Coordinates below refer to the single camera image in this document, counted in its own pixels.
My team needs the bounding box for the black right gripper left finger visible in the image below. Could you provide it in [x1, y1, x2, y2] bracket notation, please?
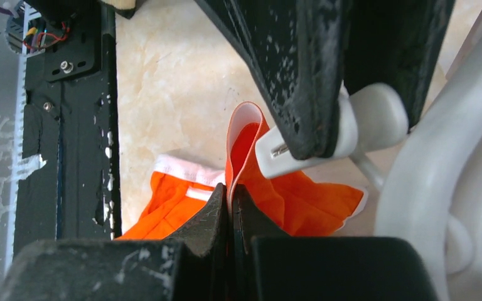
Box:
[0, 184, 228, 300]

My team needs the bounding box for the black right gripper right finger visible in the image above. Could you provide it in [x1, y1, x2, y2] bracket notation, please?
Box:
[232, 185, 437, 300]

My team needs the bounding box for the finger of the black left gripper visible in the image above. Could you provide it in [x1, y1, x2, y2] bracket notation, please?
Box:
[198, 1, 351, 155]
[344, 0, 454, 127]

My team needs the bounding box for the orange underwear white trim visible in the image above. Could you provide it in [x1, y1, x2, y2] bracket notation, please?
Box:
[122, 102, 368, 240]

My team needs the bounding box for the white plastic clip hanger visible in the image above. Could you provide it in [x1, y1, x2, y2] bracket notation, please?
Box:
[349, 8, 482, 301]

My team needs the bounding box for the black floral blanket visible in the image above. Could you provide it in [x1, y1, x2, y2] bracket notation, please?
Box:
[24, 0, 139, 22]

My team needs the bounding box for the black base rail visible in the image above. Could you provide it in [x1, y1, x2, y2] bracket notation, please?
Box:
[4, 1, 122, 268]

